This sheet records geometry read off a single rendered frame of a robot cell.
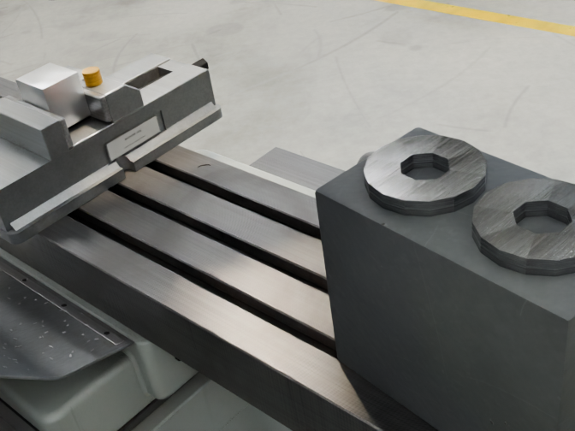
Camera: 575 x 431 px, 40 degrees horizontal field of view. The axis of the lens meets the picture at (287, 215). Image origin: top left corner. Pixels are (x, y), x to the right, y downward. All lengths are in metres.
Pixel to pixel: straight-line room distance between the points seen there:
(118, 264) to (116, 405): 0.17
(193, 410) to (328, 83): 2.38
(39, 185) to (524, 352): 0.63
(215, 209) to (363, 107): 2.18
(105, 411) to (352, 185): 0.47
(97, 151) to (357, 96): 2.22
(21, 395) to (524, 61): 2.72
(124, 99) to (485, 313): 0.62
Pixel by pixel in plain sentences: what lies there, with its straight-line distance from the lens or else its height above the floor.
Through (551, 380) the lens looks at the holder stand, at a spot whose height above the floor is 1.08.
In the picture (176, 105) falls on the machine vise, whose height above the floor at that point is 0.99.
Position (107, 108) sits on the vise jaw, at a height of 1.04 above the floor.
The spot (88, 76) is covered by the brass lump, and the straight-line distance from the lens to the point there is 1.02.
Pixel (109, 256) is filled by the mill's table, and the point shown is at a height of 0.94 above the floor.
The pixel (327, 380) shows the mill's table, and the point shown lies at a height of 0.94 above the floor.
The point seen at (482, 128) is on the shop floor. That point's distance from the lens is 2.89.
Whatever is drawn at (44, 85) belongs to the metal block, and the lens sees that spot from 1.00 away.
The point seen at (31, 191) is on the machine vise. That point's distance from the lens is 0.98.
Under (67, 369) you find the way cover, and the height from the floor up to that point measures 0.89.
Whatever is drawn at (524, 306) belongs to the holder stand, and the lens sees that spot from 0.51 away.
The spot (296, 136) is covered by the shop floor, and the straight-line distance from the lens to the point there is 2.94.
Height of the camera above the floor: 1.47
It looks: 36 degrees down
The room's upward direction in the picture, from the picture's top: 9 degrees counter-clockwise
